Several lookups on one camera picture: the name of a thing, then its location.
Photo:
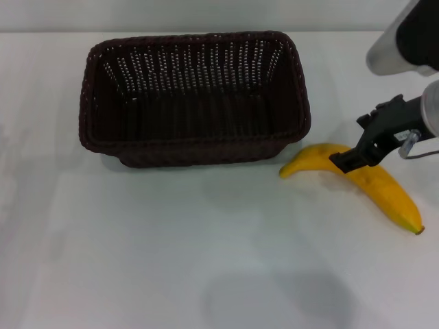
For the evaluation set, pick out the black woven plastic basket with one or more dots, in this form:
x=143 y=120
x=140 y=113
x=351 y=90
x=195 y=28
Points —
x=192 y=120

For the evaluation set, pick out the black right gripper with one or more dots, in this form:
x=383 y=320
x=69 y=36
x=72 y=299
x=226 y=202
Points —
x=394 y=120

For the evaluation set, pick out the yellow banana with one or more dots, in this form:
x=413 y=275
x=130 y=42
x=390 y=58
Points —
x=387 y=195

